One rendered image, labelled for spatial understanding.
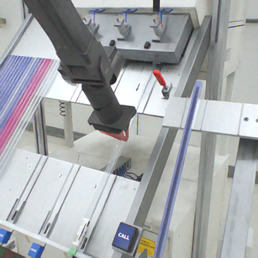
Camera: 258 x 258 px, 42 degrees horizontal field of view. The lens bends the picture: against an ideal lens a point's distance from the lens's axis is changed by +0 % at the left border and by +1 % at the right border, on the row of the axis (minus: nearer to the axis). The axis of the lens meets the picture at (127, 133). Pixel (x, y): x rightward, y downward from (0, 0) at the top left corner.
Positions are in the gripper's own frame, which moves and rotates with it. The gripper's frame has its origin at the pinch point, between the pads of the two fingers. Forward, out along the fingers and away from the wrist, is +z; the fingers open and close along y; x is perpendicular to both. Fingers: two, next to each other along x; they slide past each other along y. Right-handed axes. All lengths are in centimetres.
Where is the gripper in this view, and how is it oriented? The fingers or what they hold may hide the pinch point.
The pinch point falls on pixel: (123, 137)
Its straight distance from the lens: 83.5
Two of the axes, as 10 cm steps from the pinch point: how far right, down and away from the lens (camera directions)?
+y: -8.7, -1.7, 4.7
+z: 3.0, 5.8, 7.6
